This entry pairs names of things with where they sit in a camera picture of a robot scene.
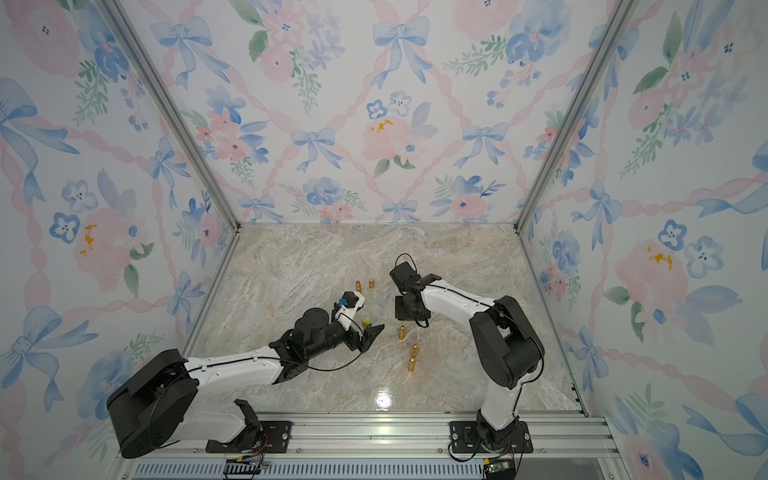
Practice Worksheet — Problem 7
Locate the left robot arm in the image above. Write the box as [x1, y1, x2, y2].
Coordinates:
[106, 305, 384, 459]

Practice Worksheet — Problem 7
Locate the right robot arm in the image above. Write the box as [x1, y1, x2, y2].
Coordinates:
[389, 262, 545, 451]

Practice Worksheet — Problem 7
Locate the green circuit board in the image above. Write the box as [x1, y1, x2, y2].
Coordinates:
[482, 459, 518, 480]

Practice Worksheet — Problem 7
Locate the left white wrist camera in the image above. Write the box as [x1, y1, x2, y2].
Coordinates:
[331, 291, 365, 331]

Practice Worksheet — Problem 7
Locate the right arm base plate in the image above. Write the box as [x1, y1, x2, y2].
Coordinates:
[449, 420, 534, 454]

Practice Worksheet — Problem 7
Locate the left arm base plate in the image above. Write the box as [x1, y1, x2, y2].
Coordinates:
[205, 421, 293, 454]

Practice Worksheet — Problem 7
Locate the black connector with wires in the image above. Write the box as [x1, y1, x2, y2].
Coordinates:
[222, 457, 263, 480]

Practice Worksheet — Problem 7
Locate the aluminium front rail frame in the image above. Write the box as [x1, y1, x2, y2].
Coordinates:
[106, 411, 629, 479]

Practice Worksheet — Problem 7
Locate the left aluminium corner post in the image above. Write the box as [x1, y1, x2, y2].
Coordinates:
[98, 0, 242, 232]

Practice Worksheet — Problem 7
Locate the aluminium corner post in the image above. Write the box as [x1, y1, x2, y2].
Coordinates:
[98, 0, 242, 232]
[515, 0, 636, 236]

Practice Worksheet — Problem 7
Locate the right aluminium corner post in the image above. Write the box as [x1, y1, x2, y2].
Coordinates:
[515, 0, 636, 236]

